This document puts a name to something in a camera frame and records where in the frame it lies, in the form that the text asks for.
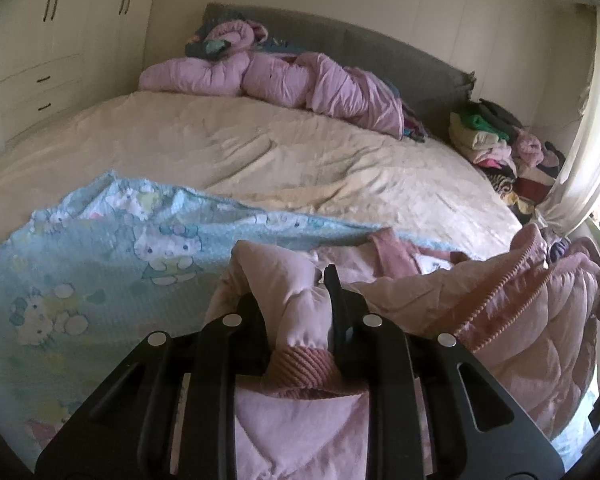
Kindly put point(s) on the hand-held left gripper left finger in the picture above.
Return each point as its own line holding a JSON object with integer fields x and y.
{"x": 250, "y": 312}

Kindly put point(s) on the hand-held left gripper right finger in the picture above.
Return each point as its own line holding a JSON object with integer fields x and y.
{"x": 336, "y": 310}

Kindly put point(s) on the pink quilted jacket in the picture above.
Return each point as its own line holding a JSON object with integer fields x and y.
{"x": 505, "y": 320}

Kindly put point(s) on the pile of mixed clothes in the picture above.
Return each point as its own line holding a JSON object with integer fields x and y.
{"x": 485, "y": 135}

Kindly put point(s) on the light blue printed blanket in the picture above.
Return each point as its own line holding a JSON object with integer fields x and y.
{"x": 105, "y": 260}

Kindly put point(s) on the bed with beige sheet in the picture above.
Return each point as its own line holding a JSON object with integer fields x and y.
{"x": 280, "y": 150}

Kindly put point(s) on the cream curtain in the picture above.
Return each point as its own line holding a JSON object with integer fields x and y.
{"x": 590, "y": 135}

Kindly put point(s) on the pink duvet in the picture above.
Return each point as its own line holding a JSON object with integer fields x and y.
{"x": 280, "y": 77}

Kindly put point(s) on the grey padded headboard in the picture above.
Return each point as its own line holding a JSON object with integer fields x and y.
{"x": 380, "y": 45}

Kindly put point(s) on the dark printed cloth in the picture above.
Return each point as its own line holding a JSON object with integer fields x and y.
{"x": 200, "y": 47}

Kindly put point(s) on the cream wardrobe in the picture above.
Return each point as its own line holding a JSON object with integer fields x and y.
{"x": 30, "y": 35}

